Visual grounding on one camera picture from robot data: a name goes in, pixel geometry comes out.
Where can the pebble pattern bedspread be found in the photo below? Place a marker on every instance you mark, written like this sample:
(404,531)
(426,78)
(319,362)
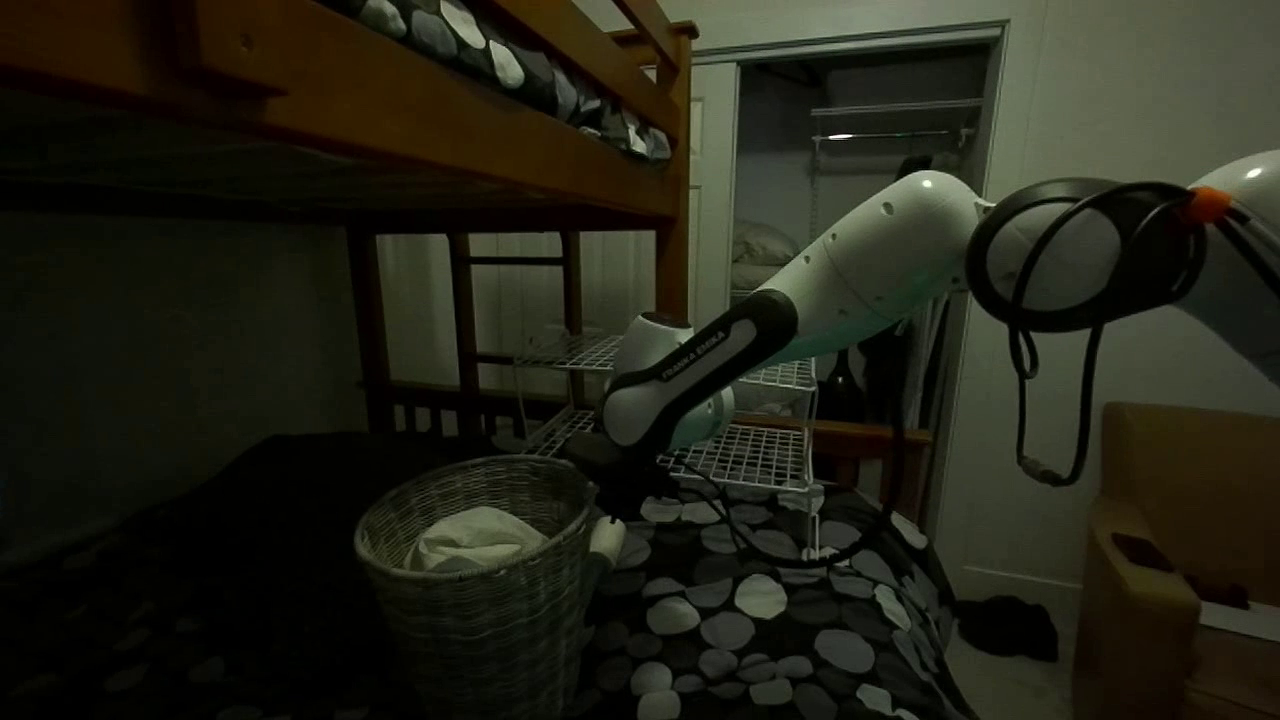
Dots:
(746,615)

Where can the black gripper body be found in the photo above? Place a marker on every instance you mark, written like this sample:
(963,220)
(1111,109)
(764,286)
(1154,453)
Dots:
(617,474)

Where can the dark cloth on floor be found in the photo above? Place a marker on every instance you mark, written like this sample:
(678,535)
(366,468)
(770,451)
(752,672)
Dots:
(1011,627)

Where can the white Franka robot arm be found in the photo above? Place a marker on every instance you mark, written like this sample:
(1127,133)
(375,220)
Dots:
(864,267)

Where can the wooden bunk bed frame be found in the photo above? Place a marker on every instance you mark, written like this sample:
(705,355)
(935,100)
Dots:
(403,120)

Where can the closet shelf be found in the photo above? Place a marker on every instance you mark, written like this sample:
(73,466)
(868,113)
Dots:
(899,113)

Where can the white cloth inside basket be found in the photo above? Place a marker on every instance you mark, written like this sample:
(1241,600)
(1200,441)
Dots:
(470,537)

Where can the brown cardboard box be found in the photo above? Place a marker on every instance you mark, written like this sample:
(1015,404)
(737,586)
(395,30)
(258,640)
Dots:
(1175,563)

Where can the gray wicker basket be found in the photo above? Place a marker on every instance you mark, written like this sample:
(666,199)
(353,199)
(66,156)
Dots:
(484,627)

